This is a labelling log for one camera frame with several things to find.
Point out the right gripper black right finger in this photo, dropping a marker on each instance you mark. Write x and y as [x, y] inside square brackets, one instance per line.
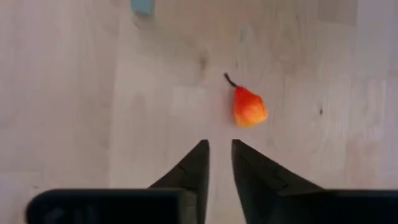
[264, 186]

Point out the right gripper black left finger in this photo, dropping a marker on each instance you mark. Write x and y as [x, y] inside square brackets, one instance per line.
[199, 168]

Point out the small orange pear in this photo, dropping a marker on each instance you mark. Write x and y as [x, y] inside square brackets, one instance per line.
[248, 107]

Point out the green perforated metal shelf riser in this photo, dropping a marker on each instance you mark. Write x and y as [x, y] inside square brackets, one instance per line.
[142, 6]

